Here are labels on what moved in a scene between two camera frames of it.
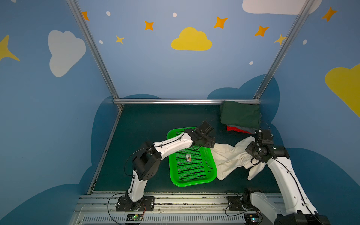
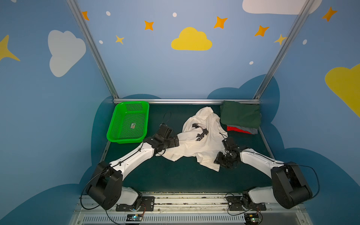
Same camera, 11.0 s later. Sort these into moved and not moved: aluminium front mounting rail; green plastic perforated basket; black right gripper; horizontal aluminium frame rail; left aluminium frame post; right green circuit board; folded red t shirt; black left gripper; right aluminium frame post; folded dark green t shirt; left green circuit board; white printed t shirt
Moved: black right gripper; black left gripper; green plastic perforated basket; white printed t shirt
Not moved: left aluminium frame post; folded dark green t shirt; right aluminium frame post; aluminium front mounting rail; left green circuit board; horizontal aluminium frame rail; folded red t shirt; right green circuit board
